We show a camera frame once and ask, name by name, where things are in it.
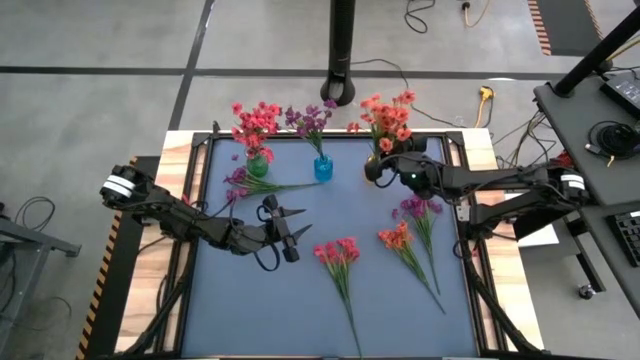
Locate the blue glass vase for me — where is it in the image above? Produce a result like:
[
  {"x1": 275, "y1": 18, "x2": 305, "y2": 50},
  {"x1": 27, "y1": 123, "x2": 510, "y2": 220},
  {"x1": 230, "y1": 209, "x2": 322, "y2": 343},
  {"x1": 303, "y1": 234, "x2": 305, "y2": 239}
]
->
[{"x1": 313, "y1": 154, "x2": 335, "y2": 184}]

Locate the thin black cable loop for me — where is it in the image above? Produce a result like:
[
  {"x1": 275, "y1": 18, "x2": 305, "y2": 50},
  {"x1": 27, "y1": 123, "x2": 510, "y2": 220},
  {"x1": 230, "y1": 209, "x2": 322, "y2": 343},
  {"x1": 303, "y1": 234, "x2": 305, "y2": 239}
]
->
[{"x1": 13, "y1": 195, "x2": 57, "y2": 232}]

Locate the pink artificial flower bunch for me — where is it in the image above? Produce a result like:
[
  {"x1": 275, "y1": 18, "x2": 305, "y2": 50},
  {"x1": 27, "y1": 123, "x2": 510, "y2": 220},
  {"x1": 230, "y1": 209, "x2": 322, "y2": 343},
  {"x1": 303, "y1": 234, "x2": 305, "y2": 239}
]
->
[
  {"x1": 230, "y1": 101, "x2": 271, "y2": 151},
  {"x1": 313, "y1": 236, "x2": 363, "y2": 359},
  {"x1": 244, "y1": 102, "x2": 282, "y2": 165}
]

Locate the black aluminium table frame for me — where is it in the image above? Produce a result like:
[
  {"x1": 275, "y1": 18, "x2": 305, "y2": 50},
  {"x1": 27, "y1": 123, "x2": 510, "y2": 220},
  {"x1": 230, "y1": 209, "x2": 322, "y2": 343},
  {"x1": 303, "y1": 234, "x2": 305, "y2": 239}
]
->
[{"x1": 162, "y1": 119, "x2": 504, "y2": 360}]

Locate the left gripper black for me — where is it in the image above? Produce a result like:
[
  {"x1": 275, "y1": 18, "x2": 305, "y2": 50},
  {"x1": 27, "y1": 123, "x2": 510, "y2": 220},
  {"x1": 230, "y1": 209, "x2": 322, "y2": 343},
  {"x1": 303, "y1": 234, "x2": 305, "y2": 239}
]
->
[{"x1": 227, "y1": 194, "x2": 314, "y2": 264}]

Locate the white sheet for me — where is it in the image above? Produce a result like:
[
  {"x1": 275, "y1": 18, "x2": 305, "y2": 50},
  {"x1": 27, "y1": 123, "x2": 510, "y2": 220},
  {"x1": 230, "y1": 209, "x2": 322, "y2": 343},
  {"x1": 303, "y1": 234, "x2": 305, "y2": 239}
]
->
[{"x1": 517, "y1": 192, "x2": 561, "y2": 249}]

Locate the purple artificial flower bunch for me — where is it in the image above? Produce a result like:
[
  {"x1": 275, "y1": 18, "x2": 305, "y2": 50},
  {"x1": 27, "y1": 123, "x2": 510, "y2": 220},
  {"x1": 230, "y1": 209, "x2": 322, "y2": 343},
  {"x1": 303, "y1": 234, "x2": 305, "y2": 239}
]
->
[
  {"x1": 283, "y1": 98, "x2": 339, "y2": 161},
  {"x1": 391, "y1": 196, "x2": 445, "y2": 296},
  {"x1": 223, "y1": 166, "x2": 322, "y2": 207}
]

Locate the black cable bundle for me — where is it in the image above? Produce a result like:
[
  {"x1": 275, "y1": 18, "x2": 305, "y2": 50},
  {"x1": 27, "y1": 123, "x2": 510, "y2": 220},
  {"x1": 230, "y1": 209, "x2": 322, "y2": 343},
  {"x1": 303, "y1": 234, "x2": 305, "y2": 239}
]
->
[
  {"x1": 119, "y1": 269, "x2": 194, "y2": 357},
  {"x1": 464, "y1": 269, "x2": 549, "y2": 357}
]

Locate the yellow power plug cable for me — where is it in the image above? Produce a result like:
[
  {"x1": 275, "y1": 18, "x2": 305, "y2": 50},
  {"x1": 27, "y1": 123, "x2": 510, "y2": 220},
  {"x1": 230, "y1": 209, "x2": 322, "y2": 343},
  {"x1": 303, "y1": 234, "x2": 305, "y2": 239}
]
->
[{"x1": 473, "y1": 85, "x2": 496, "y2": 129}]

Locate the coiled black cable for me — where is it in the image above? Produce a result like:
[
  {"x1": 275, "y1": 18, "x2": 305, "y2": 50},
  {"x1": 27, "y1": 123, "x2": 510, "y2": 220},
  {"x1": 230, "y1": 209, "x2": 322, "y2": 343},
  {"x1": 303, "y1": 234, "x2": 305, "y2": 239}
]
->
[{"x1": 585, "y1": 119, "x2": 640, "y2": 162}]

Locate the grey side desk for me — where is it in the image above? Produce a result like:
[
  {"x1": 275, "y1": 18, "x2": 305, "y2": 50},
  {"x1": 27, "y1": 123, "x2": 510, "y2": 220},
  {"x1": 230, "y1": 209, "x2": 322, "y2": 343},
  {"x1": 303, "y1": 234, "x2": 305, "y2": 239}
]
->
[{"x1": 532, "y1": 67, "x2": 640, "y2": 321}]

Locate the grey stand leg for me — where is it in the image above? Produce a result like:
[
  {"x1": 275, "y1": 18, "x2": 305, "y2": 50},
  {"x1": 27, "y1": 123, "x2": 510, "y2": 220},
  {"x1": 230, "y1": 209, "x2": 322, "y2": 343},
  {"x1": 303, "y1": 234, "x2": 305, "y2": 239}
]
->
[{"x1": 0, "y1": 217, "x2": 84, "y2": 360}]

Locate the black plate with hazard stripes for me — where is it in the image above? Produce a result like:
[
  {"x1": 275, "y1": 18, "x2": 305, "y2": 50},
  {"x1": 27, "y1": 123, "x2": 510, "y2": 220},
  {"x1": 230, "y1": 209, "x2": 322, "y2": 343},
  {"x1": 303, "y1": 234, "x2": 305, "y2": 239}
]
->
[{"x1": 74, "y1": 155, "x2": 162, "y2": 360}]

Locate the blue table mat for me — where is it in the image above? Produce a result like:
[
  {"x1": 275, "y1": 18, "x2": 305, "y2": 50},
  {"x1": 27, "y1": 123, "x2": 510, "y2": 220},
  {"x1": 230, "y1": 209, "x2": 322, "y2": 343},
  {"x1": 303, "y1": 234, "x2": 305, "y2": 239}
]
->
[{"x1": 180, "y1": 137, "x2": 480, "y2": 359}]

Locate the yellow cable with black plug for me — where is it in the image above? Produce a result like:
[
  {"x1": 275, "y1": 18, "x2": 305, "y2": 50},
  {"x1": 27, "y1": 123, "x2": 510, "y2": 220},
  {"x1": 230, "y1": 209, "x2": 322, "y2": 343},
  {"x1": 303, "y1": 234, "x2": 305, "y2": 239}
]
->
[{"x1": 459, "y1": 0, "x2": 492, "y2": 29}]

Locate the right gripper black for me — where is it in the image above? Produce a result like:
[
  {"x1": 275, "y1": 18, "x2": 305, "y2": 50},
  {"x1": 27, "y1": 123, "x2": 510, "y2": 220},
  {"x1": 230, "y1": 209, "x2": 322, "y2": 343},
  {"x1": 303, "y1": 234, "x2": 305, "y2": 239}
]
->
[{"x1": 364, "y1": 135, "x2": 437, "y2": 200}]

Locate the black floor stand column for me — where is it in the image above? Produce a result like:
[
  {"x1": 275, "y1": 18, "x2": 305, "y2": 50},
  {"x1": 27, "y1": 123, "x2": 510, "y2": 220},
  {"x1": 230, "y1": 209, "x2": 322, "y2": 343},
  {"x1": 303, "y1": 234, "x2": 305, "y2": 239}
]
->
[{"x1": 319, "y1": 0, "x2": 358, "y2": 108}]

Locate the tangle of black cables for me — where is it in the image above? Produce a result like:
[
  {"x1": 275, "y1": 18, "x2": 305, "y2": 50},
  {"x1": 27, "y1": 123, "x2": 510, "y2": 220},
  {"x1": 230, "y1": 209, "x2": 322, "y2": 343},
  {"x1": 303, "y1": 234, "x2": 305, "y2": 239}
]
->
[{"x1": 492, "y1": 110, "x2": 559, "y2": 174}]

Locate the black keyboard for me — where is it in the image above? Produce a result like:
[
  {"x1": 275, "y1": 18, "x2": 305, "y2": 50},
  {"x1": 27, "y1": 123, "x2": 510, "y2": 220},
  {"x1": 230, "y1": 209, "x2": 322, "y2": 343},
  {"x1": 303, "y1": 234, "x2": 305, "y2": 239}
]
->
[{"x1": 605, "y1": 209, "x2": 640, "y2": 269}]

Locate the green glass vase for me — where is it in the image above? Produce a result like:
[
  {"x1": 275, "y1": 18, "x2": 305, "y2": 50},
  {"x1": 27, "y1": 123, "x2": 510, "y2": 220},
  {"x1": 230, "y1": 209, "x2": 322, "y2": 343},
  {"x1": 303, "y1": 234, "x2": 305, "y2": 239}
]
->
[{"x1": 246, "y1": 152, "x2": 271, "y2": 179}]

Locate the black mat with striped edge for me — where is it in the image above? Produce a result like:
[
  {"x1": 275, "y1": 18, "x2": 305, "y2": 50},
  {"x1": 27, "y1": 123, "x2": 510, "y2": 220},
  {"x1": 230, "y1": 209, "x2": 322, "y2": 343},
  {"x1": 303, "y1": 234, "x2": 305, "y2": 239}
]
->
[{"x1": 527, "y1": 0, "x2": 604, "y2": 57}]

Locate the black looped floor cable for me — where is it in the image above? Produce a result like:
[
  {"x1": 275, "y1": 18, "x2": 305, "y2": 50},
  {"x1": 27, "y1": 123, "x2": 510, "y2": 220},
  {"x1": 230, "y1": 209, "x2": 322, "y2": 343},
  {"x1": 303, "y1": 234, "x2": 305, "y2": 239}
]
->
[{"x1": 403, "y1": 0, "x2": 437, "y2": 35}]

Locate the black slanted pole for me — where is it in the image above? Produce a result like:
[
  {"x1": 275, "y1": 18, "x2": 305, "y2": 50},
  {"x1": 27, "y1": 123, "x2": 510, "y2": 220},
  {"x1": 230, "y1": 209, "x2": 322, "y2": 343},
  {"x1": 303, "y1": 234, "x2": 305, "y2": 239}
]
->
[{"x1": 552, "y1": 5, "x2": 640, "y2": 99}]

